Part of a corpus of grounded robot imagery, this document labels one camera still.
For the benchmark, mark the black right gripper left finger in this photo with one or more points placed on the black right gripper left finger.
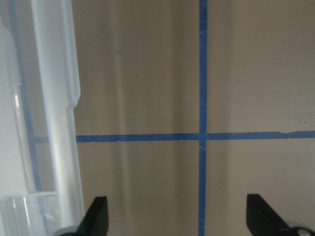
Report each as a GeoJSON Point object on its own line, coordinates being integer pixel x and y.
{"type": "Point", "coordinates": [95, 221]}

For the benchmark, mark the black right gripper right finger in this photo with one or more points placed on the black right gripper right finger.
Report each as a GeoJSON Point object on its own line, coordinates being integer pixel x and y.
{"type": "Point", "coordinates": [262, 220]}

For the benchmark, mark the clear plastic box lid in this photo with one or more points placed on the clear plastic box lid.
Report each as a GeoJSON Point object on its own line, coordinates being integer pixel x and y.
{"type": "Point", "coordinates": [40, 184]}

